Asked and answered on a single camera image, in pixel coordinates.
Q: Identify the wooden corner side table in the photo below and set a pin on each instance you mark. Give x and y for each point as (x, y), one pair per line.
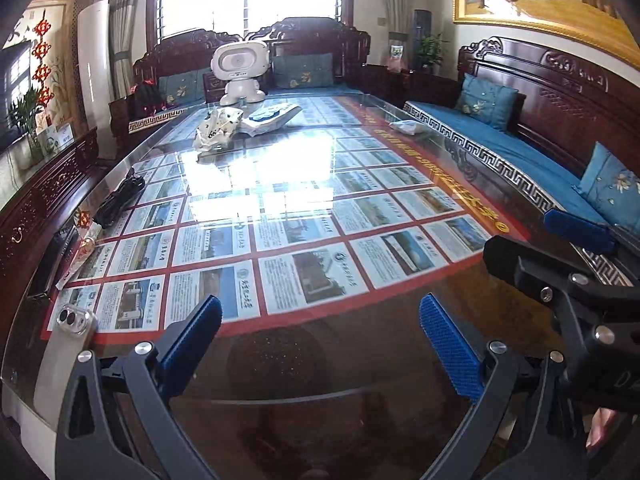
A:
(385, 82)

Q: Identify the person's right hand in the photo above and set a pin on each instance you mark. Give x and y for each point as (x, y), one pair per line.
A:
(605, 430)

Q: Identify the black flat device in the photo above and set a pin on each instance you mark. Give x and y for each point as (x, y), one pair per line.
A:
(47, 265)

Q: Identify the short carved wooden sofa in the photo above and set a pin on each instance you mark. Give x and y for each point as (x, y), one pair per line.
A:
(310, 35)

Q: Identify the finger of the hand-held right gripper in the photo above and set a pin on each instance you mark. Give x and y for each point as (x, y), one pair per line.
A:
(530, 265)
(575, 228)

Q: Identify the red gridded poster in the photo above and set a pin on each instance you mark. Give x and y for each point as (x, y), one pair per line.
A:
(300, 280)

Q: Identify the patterned curtain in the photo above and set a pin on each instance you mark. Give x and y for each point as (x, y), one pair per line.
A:
(122, 25)
(397, 5)

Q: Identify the white robot toy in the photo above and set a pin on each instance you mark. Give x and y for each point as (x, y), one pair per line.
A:
(237, 72)

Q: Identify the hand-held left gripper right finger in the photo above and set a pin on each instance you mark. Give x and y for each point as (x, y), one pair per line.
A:
(450, 350)

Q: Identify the carved wooden television cabinet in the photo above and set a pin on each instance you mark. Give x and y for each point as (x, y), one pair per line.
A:
(45, 190)

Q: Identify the white green carton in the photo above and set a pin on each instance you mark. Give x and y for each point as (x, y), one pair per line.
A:
(56, 137)

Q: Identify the black television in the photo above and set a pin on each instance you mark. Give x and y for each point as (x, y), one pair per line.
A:
(12, 90)

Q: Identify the white tissue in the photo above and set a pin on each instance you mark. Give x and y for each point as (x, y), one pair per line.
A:
(407, 127)

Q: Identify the long carved wooden sofa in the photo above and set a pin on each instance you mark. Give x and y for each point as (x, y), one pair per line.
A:
(565, 85)

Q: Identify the glass-topped wooden coffee table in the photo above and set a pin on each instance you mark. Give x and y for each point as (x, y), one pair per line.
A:
(310, 345)

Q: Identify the beige smartphone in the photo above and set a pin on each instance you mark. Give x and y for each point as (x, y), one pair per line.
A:
(65, 355)

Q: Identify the white crumpled plastic bag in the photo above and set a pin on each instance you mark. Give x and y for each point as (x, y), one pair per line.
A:
(217, 127)

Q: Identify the red black bag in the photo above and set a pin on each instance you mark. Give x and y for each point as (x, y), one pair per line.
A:
(147, 97)

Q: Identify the white standing air conditioner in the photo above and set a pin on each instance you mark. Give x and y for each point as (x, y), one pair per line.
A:
(95, 65)

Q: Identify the red white long wrapper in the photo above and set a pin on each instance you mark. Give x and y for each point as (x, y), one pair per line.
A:
(80, 250)

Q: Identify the blue floral pillow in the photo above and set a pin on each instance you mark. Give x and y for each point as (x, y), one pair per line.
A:
(612, 185)
(482, 100)

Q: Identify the red knot hanging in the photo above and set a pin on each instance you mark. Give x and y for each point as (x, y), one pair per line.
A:
(42, 60)

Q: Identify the teal floral pillow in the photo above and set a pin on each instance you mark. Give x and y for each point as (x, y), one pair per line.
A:
(302, 71)
(177, 91)

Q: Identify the tall green potted plant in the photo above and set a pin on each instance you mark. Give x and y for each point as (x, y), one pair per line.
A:
(22, 115)

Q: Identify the green white box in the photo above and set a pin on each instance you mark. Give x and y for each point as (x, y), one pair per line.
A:
(397, 55)

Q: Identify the framed floral wall picture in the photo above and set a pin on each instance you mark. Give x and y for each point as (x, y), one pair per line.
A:
(62, 60)

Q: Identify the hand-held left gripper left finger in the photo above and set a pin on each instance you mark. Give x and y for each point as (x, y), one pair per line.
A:
(195, 340)

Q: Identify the white blue packet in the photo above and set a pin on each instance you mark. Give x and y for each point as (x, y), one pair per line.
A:
(270, 116)

